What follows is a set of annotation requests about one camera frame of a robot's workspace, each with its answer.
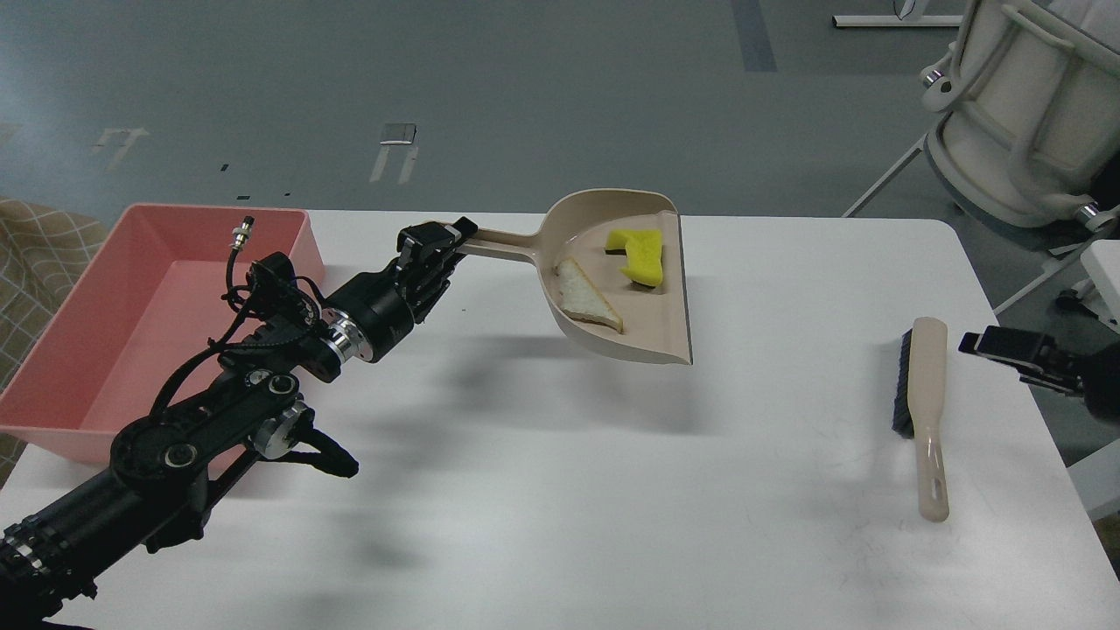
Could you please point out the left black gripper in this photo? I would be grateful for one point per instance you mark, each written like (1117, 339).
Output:
(384, 306)

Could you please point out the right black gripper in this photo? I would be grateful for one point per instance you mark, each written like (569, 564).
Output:
(1042, 363)

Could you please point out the beige hand brush black bristles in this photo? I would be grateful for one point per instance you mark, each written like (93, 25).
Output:
(918, 409)

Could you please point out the yellow green sponge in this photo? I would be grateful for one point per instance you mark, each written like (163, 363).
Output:
(643, 251)

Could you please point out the beige plastic dustpan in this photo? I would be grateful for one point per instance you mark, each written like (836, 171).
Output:
(656, 325)

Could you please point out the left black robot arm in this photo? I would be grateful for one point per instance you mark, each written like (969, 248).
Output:
(236, 403)

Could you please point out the pink plastic bin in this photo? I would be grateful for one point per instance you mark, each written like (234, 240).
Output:
(149, 300)

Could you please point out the white plastic chair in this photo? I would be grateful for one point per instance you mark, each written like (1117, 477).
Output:
(1027, 107)

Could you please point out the beige checkered cloth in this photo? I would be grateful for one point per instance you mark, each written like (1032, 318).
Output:
(43, 254)

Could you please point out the silver floor bracket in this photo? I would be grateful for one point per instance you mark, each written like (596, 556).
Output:
(396, 156)

